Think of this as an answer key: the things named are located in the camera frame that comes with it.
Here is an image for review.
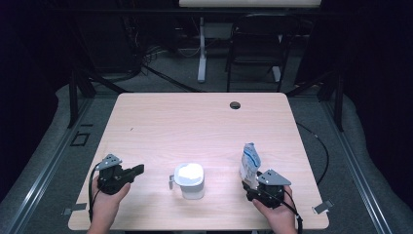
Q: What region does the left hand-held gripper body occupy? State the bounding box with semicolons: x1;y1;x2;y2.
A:
95;153;135;196

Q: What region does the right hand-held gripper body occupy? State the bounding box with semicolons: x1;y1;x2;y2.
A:
246;169;292;210

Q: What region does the white and blue bag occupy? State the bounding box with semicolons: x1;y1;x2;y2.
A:
239;141;263;189

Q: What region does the clear container with white lid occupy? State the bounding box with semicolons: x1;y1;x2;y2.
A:
169;162;206;200

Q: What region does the person's right hand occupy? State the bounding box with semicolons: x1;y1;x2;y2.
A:
252;184;297;227

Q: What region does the person's left hand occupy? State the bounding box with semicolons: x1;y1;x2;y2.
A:
91;177;131;227

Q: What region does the grey tape strip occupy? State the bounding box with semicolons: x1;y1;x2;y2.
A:
62;203;88;216
312;199;334;215

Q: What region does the white standing desk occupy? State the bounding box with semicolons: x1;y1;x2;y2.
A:
178;0;322;84

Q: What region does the dark curtain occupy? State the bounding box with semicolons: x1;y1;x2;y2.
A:
0;0;71;199
342;0;413;209

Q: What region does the black folding chair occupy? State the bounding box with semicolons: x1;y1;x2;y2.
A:
225;13;301;93

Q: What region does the left hand-held gripper cable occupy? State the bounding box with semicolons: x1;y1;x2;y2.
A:
88;165;100;224

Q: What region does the hand-held gripper cable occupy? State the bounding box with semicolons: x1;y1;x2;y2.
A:
282;190;304;234
88;165;100;224

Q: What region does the right hand-held gripper cable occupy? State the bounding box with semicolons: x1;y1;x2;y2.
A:
282;190;304;234

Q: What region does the thin black floor cable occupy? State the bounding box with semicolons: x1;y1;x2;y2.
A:
295;121;329;186

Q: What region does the aluminium floor rail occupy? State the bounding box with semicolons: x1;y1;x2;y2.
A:
6;97;94;234
320;98;394;234

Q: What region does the black metal frame post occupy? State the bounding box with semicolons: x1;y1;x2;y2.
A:
66;64;131;130
286;69;345;133

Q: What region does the thick black floor cable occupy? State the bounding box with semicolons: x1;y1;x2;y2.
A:
140;62;204;94

